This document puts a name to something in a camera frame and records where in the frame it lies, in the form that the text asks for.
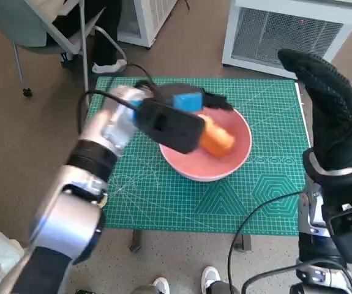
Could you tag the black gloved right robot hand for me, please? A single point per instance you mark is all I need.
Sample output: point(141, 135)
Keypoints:
point(335, 122)

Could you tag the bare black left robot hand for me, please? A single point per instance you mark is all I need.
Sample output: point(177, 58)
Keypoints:
point(188, 101)

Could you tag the long striped toy bread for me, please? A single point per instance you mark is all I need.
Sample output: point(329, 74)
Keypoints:
point(218, 137)

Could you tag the pink bowl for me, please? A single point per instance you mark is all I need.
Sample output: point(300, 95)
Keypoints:
point(194, 165)

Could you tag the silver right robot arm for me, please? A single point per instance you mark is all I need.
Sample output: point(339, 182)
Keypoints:
point(313, 245)

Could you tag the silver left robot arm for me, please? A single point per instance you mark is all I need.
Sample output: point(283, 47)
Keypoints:
point(71, 214)

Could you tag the white cabinet with slatted side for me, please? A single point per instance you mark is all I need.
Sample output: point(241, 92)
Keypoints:
point(145, 18)

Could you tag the white cabinet with mesh grille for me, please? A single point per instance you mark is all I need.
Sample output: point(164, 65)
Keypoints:
point(255, 30)

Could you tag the green cutting mat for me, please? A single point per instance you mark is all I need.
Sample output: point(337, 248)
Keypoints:
point(163, 199)

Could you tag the dark metal table leg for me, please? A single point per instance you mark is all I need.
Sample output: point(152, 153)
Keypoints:
point(136, 242)
point(244, 243)

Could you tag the white shoe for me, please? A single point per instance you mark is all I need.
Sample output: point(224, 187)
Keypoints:
point(162, 286)
point(210, 277)

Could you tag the grey chair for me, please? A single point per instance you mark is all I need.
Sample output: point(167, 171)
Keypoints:
point(19, 21)

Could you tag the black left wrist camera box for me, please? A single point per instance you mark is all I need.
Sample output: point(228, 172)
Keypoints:
point(169, 125)

